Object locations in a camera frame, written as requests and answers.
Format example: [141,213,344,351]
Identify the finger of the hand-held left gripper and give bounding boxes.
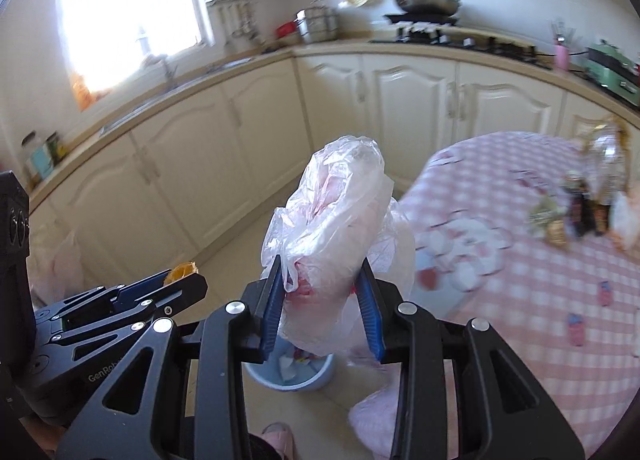
[62,274,173,322]
[50,272,209,347]

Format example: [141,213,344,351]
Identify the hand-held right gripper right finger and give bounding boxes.
[354,257,586,460]

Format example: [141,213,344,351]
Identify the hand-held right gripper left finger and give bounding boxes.
[54,256,286,460]

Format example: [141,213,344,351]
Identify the orange peel piece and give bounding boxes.
[164,262,200,286]

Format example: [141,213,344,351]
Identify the blue trash bin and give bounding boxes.
[245,337,335,393]

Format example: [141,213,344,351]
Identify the clear plastic bag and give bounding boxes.
[261,134,417,366]

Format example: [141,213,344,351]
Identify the pile of white tissues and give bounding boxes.
[417,217,506,293]

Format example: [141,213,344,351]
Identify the white plastic wrapper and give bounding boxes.
[610,192,640,252]

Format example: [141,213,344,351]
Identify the clear plastic packaging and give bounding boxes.
[580,120,631,201]

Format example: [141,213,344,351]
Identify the person's pink slipper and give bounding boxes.
[262,422,299,460]

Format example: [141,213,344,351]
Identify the pink checked tablecloth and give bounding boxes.
[348,131,640,460]

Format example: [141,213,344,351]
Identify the clear jar teal label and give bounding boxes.
[21,131,53,182]

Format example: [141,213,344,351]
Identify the dark jar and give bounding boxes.
[46,132,66,164]

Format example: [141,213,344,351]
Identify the steel sink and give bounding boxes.
[100,75,221,137]

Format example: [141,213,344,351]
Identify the orange bottle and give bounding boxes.
[70,71,97,109]

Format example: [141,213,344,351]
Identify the steel faucet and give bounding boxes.
[159,54,180,91]

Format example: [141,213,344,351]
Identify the cream base cabinets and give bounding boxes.
[30,52,640,301]

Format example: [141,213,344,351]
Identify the window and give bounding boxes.
[60,0,216,91]

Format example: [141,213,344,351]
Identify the steel steamer pot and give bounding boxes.
[296,6,338,43]

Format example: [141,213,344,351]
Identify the black gas stove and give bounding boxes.
[371,22,548,66]

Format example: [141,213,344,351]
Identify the pink utensil holder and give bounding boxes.
[551,20,576,72]

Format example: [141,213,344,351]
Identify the green electric cooker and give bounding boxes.
[585,40,640,108]

